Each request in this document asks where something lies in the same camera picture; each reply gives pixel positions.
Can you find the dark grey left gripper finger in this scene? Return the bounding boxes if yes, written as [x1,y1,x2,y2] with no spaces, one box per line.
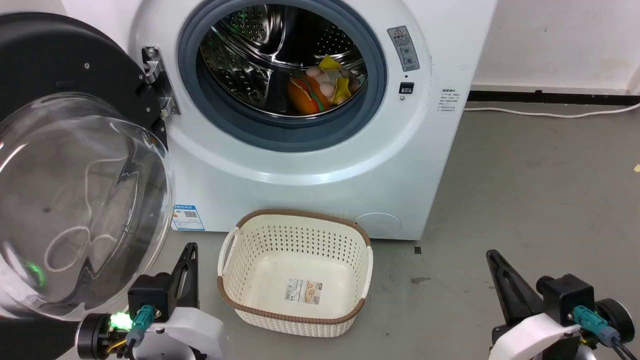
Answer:
[183,245,200,308]
[169,243,194,309]

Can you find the teal left cable connector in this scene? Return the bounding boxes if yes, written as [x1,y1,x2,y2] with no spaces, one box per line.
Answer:
[125,305,156,347]

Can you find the orange plush hamburger toy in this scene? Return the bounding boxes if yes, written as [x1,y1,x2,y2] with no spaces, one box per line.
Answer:
[287,75,332,116]

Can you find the metal door hinge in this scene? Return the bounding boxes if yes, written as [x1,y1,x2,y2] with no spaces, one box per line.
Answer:
[141,46,181,120]

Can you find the white floor cable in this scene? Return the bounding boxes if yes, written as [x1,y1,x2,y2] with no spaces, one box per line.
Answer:
[463,102,640,119]

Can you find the small printed text label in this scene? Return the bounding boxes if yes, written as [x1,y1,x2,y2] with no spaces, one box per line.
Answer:
[439,89,458,114]

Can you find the yellow and beige plush doll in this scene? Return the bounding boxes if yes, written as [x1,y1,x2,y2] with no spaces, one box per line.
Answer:
[306,54,362,106]

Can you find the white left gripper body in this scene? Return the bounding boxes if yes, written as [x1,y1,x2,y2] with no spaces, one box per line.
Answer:
[131,306,227,360]

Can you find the cream plastic laundry basket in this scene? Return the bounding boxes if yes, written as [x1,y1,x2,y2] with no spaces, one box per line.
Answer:
[216,209,375,339]

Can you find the paper label inside basket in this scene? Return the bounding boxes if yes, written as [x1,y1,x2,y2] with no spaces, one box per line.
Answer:
[284,278,324,304]

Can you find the black washing machine door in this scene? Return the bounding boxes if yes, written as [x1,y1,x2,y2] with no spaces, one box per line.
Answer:
[0,12,174,321]

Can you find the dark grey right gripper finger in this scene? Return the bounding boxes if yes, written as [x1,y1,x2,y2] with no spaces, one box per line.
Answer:
[485,249,545,327]

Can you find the teal right cable connector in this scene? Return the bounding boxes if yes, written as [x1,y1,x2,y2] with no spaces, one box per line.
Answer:
[571,305,622,347]

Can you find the round drain filter cover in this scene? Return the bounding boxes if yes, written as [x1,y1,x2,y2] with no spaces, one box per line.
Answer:
[354,212,403,239]

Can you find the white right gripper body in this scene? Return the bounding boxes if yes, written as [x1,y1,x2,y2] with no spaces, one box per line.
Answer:
[488,312,583,360]

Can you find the teal cable connector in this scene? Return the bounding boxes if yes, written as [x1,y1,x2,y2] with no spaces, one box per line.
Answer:
[125,305,156,347]
[571,305,622,347]

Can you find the blue energy label sticker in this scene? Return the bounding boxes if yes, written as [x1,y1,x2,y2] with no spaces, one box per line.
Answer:
[171,204,206,232]

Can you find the stainless steel washer drum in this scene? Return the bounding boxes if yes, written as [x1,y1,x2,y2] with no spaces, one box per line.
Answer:
[199,4,370,120]

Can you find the white front-load washing machine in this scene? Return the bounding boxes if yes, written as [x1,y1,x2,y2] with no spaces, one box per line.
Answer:
[61,0,500,242]

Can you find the grey warning label sticker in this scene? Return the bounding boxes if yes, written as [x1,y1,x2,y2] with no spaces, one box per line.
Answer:
[386,25,421,73]

